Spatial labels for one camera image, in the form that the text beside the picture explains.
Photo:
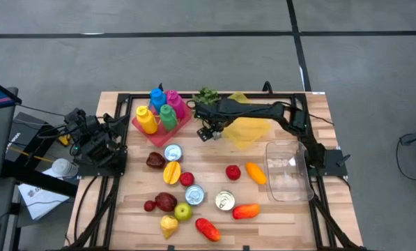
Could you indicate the red yellow mango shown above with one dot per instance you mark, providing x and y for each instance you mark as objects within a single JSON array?
[{"x": 208, "y": 229}]

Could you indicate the yellow plastic bottle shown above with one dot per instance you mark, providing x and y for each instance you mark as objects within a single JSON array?
[{"x": 146, "y": 120}]

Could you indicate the black frame clamp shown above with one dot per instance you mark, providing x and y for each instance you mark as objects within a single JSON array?
[
  {"x": 246, "y": 248},
  {"x": 171, "y": 248}
]

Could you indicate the clear plastic bin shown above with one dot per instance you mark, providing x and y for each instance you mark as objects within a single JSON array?
[{"x": 287, "y": 174}]

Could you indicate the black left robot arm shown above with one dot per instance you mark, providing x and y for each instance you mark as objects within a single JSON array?
[{"x": 96, "y": 150}]

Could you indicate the small dark red fruit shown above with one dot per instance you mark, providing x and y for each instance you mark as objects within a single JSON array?
[{"x": 150, "y": 206}]

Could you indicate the green apple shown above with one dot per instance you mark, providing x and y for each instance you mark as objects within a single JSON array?
[{"x": 183, "y": 211}]

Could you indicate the green plant in white pot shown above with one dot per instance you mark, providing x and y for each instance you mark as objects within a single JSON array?
[{"x": 206, "y": 96}]

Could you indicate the yellow halved fruit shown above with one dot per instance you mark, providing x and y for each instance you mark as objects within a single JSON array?
[{"x": 172, "y": 173}]

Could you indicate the pink plastic bottle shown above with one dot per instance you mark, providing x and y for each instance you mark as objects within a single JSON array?
[{"x": 175, "y": 102}]

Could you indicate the white paper sheet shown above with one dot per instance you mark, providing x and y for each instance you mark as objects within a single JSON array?
[{"x": 40, "y": 200}]

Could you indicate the silver tin can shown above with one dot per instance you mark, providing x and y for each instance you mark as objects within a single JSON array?
[
  {"x": 173, "y": 152},
  {"x": 194, "y": 195},
  {"x": 225, "y": 201}
]

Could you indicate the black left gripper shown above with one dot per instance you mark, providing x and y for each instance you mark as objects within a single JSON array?
[{"x": 103, "y": 126}]

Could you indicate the blue plastic bottle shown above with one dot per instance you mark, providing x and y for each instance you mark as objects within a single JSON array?
[{"x": 157, "y": 99}]

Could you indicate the green plastic bottle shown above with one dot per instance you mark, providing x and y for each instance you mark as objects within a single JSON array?
[{"x": 168, "y": 118}]

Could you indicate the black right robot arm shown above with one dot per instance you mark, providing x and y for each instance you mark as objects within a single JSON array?
[{"x": 263, "y": 108}]

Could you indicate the pink plastic bin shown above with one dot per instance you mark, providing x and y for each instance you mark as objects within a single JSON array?
[{"x": 162, "y": 137}]

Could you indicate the black metal table frame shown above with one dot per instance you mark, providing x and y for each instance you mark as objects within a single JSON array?
[{"x": 281, "y": 96}]

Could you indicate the yellow translucent plastic bin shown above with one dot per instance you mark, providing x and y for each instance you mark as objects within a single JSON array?
[{"x": 246, "y": 134}]

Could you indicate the red orange mango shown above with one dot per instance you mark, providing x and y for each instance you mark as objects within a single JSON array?
[{"x": 246, "y": 211}]

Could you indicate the yellow pear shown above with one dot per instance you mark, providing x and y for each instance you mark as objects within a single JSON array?
[{"x": 168, "y": 226}]

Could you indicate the red round fruit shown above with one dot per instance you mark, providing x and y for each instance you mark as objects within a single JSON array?
[
  {"x": 233, "y": 172},
  {"x": 187, "y": 179}
]

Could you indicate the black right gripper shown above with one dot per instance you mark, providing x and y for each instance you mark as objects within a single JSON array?
[{"x": 209, "y": 113}]

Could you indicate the small yellow tool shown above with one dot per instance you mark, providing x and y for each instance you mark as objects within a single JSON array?
[{"x": 65, "y": 140}]

